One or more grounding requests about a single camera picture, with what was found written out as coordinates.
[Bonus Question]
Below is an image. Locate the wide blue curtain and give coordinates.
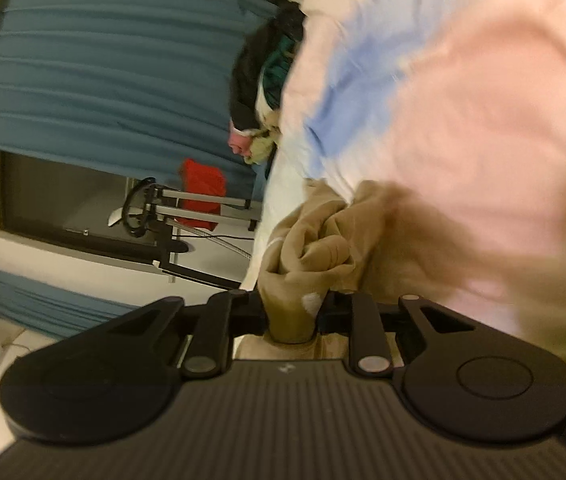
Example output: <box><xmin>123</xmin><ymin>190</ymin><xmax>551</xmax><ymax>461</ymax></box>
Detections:
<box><xmin>0</xmin><ymin>0</ymin><xmax>284</xmax><ymax>186</ymax></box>

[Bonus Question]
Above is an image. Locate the white black folding frame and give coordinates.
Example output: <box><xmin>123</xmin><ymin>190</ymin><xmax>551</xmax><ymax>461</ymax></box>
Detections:
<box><xmin>153</xmin><ymin>220</ymin><xmax>244</xmax><ymax>291</ymax></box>

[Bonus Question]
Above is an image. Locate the tan printed t-shirt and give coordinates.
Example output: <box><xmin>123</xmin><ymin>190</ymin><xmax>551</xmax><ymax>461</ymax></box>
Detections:
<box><xmin>235</xmin><ymin>177</ymin><xmax>566</xmax><ymax>381</ymax></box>

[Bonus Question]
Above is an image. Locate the narrow blue curtain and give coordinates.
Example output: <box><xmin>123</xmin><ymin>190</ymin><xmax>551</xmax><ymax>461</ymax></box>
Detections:
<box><xmin>0</xmin><ymin>267</ymin><xmax>149</xmax><ymax>338</ymax></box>

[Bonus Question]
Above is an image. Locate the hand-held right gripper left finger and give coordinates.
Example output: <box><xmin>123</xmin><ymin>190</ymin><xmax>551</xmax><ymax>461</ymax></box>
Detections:
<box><xmin>98</xmin><ymin>287</ymin><xmax>269</xmax><ymax>379</ymax></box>

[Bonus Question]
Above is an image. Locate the pale green garment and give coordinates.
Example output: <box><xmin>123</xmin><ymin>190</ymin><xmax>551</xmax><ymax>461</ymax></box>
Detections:
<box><xmin>243</xmin><ymin>127</ymin><xmax>284</xmax><ymax>166</ymax></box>

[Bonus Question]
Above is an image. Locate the pink garment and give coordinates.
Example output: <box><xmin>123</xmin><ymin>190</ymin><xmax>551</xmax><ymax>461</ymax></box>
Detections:
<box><xmin>228</xmin><ymin>119</ymin><xmax>256</xmax><ymax>161</ymax></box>

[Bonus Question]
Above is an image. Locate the red bucket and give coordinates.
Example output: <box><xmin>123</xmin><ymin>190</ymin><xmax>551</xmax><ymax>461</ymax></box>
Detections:
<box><xmin>175</xmin><ymin>158</ymin><xmax>228</xmax><ymax>227</ymax></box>

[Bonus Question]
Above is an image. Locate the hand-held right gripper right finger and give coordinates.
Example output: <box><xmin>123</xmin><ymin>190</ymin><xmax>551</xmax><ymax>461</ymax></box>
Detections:
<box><xmin>315</xmin><ymin>290</ymin><xmax>484</xmax><ymax>377</ymax></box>

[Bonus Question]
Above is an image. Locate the dark window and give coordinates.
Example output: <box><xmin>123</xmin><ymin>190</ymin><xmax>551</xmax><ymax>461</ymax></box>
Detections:
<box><xmin>0</xmin><ymin>150</ymin><xmax>164</xmax><ymax>261</ymax></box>

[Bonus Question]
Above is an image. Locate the garment steamer stand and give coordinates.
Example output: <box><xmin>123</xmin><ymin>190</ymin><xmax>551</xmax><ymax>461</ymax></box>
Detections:
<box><xmin>108</xmin><ymin>176</ymin><xmax>264</xmax><ymax>261</ymax></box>

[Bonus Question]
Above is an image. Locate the pastel bed blanket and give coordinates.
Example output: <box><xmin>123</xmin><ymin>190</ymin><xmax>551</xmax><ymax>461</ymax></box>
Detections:
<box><xmin>253</xmin><ymin>0</ymin><xmax>566</xmax><ymax>311</ymax></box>

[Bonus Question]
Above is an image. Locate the black garment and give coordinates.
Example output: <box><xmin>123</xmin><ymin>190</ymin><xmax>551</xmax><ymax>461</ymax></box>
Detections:
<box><xmin>228</xmin><ymin>2</ymin><xmax>309</xmax><ymax>131</ymax></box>

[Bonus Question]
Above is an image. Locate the white garment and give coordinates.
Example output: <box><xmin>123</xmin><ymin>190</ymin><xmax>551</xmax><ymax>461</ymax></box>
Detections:
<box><xmin>255</xmin><ymin>67</ymin><xmax>284</xmax><ymax>127</ymax></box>

